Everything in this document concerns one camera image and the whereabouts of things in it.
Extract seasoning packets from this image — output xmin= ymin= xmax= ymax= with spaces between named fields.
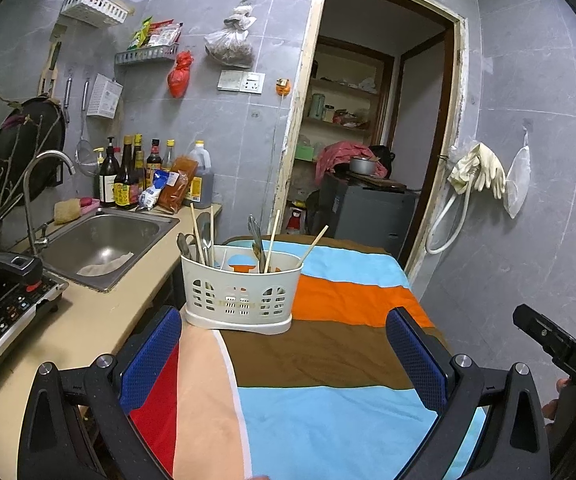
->
xmin=128 ymin=17 xmax=183 ymax=51

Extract cream rubber gloves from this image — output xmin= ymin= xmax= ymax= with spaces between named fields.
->
xmin=449 ymin=142 xmax=506 ymax=199

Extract blue and white packet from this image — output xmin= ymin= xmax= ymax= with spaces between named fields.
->
xmin=138 ymin=170 xmax=179 ymax=209

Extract pink cloth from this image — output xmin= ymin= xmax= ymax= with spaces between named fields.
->
xmin=315 ymin=141 xmax=373 ymax=183

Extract white hose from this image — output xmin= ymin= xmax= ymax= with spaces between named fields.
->
xmin=425 ymin=180 xmax=471 ymax=255

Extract white mesh bag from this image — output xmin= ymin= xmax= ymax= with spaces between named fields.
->
xmin=504 ymin=127 xmax=531 ymax=219

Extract red plastic bag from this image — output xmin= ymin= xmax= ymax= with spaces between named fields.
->
xmin=168 ymin=51 xmax=193 ymax=99

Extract white wall socket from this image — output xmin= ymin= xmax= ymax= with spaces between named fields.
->
xmin=240 ymin=71 xmax=266 ymax=95

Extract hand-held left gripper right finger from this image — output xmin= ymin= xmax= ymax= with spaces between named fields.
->
xmin=385 ymin=306 xmax=553 ymax=480

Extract black wok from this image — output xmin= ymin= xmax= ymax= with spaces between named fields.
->
xmin=0 ymin=97 xmax=67 ymax=211

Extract bare twig branch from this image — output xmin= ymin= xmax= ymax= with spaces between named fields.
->
xmin=0 ymin=95 xmax=43 ymax=211

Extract yellow sponge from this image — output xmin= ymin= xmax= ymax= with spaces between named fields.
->
xmin=54 ymin=198 xmax=82 ymax=225

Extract white plastic utensil caddy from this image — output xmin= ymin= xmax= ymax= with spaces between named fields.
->
xmin=180 ymin=245 xmax=303 ymax=336

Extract large oil jug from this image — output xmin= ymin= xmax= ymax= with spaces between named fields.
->
xmin=184 ymin=140 xmax=216 ymax=204

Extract induction cooker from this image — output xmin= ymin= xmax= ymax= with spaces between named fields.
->
xmin=0 ymin=280 xmax=68 ymax=396

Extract black handled pot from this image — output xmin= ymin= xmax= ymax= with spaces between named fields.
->
xmin=0 ymin=215 xmax=43 ymax=311

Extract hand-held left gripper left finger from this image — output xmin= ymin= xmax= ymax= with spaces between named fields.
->
xmin=16 ymin=305 xmax=183 ymax=480

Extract red label sauce bottle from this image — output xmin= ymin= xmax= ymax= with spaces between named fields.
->
xmin=145 ymin=139 xmax=163 ymax=181

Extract metal pot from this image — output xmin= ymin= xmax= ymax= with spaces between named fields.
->
xmin=349 ymin=156 xmax=379 ymax=176

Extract soy sauce bottle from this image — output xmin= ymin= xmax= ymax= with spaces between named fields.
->
xmin=114 ymin=135 xmax=139 ymax=209

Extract grey cabinet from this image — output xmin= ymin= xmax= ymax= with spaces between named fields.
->
xmin=318 ymin=175 xmax=419 ymax=263

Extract striped colourful cloth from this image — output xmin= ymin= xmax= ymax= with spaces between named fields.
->
xmin=128 ymin=235 xmax=489 ymax=480

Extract stainless steel sink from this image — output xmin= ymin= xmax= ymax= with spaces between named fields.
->
xmin=32 ymin=208 xmax=181 ymax=293

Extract metal mesh skimmer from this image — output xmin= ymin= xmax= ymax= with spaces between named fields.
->
xmin=75 ymin=79 xmax=101 ymax=177

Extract wooden door frame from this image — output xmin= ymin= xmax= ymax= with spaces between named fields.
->
xmin=273 ymin=0 xmax=469 ymax=286

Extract yellow pump bottle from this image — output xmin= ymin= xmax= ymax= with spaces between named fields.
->
xmin=94 ymin=147 xmax=106 ymax=196

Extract silver fork with ornate handle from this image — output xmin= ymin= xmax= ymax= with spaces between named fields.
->
xmin=247 ymin=214 xmax=265 ymax=261

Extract wooden shelf unit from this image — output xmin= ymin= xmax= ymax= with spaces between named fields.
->
xmin=295 ymin=35 xmax=396 ymax=201

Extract dark sauce bottle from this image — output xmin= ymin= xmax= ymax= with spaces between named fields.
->
xmin=132 ymin=134 xmax=146 ymax=191

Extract chrome faucet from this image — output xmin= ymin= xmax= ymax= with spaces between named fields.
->
xmin=22 ymin=150 xmax=77 ymax=256

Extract person's right hand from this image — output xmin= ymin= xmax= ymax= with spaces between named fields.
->
xmin=542 ymin=378 xmax=572 ymax=426

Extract white wall basket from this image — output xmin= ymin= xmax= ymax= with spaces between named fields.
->
xmin=60 ymin=0 xmax=129 ymax=28

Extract orange seasoning packet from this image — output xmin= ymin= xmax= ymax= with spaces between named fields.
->
xmin=160 ymin=156 xmax=201 ymax=212

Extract grey wall rack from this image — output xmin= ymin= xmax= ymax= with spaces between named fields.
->
xmin=114 ymin=44 xmax=180 ymax=66

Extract dark pump bottle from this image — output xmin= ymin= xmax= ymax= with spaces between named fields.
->
xmin=99 ymin=136 xmax=121 ymax=206

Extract white hanging box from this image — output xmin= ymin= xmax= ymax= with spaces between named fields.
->
xmin=86 ymin=73 xmax=123 ymax=118

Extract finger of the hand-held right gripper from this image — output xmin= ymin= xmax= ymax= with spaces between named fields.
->
xmin=513 ymin=304 xmax=576 ymax=361

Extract clear bag of dried goods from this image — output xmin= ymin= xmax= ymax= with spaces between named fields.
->
xmin=204 ymin=0 xmax=257 ymax=68

